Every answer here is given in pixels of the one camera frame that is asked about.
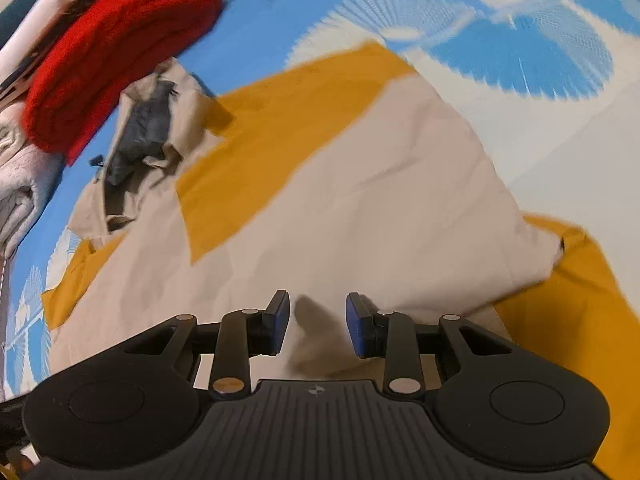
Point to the white folded quilt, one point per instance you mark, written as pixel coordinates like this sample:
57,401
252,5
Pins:
28,177

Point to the red folded blanket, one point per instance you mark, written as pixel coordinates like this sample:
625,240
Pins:
113,44

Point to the beige and mustard hooded jacket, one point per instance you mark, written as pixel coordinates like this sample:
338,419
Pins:
346,174

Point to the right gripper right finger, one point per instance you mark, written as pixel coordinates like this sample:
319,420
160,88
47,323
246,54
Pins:
390,336

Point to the blue fan-pattern bed sheet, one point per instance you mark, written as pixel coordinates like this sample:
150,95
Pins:
550,87

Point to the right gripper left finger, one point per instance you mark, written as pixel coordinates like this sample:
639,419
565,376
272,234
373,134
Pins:
242,335

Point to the white folded pillow stack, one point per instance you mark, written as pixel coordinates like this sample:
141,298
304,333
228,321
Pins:
29,31

